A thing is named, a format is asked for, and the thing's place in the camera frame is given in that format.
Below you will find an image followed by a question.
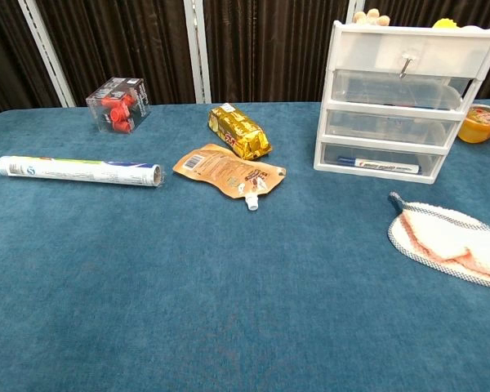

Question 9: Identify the white partition post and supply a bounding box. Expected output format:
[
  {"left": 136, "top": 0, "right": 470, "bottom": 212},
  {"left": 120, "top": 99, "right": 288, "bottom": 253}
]
[
  {"left": 18, "top": 0, "right": 77, "bottom": 108},
  {"left": 182, "top": 0, "right": 212, "bottom": 105},
  {"left": 346, "top": 0, "right": 367, "bottom": 22}
]

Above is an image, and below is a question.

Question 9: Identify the small dark metal tool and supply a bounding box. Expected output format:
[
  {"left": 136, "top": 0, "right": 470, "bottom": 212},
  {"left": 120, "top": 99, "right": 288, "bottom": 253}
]
[{"left": 399, "top": 52, "right": 417, "bottom": 79}]

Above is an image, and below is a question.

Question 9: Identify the orange jelly cup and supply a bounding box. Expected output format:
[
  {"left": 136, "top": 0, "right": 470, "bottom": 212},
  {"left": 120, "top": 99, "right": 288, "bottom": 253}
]
[{"left": 457, "top": 104, "right": 490, "bottom": 144}]

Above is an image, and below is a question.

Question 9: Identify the white plastic drawer unit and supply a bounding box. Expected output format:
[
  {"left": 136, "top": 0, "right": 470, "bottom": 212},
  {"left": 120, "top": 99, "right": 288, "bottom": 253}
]
[{"left": 313, "top": 19, "right": 490, "bottom": 185}]

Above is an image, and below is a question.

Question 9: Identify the orange spouted pouch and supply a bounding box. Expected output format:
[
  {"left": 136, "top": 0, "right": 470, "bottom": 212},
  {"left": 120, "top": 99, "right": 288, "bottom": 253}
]
[{"left": 172, "top": 143, "right": 287, "bottom": 212}]

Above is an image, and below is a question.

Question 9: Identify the blue marker pen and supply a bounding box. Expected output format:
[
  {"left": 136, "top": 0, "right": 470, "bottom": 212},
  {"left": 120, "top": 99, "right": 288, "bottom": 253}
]
[{"left": 336, "top": 156, "right": 422, "bottom": 175}]

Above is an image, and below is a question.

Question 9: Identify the beige bear toy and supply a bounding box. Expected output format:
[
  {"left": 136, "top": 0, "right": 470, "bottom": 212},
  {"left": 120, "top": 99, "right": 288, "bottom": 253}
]
[{"left": 353, "top": 7, "right": 392, "bottom": 26}]

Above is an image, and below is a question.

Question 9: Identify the white cling film roll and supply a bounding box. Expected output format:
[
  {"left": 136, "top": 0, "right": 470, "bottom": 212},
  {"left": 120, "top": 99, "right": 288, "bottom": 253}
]
[{"left": 0, "top": 155, "right": 163, "bottom": 189}]

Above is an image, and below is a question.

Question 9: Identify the clear box with red caps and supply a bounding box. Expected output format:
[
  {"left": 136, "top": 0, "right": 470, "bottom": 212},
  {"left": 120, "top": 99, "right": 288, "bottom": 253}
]
[{"left": 85, "top": 76, "right": 153, "bottom": 135}]

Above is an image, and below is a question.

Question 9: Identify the white and pink cloth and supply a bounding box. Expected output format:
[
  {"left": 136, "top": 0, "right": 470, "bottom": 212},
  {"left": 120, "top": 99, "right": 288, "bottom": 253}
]
[{"left": 387, "top": 191, "right": 490, "bottom": 292}]

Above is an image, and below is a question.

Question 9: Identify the gold foil snack package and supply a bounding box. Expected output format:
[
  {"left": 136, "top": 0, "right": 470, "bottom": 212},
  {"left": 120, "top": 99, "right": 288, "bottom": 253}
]
[{"left": 207, "top": 102, "right": 273, "bottom": 160}]

